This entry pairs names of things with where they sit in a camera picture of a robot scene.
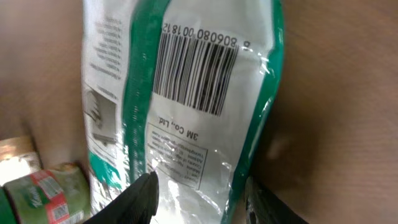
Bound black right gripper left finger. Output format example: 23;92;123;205
83;172;159;224

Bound green 3M wipes package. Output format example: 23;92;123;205
81;0;284;223

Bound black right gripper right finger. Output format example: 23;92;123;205
244;176;308;224

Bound green lid jar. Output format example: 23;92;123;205
2;162;90;224

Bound white tube brown cap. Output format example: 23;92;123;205
1;136;42;185

